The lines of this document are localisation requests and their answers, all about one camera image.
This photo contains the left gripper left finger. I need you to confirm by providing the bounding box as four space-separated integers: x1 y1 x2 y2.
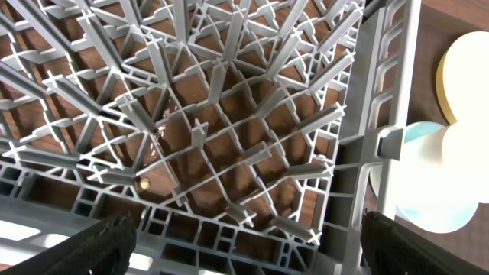
2 212 137 275

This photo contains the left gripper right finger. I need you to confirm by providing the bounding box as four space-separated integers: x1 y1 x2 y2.
361 211 488 275

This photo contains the white plastic cup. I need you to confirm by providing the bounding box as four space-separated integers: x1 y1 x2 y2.
394 121 488 210

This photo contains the yellow round plate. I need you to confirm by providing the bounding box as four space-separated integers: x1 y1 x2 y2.
436 31 488 124

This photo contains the grey plastic dish rack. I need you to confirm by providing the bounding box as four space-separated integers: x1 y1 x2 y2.
1 0 421 274

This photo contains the light blue saucer plate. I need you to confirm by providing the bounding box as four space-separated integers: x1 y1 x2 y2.
368 121 479 235

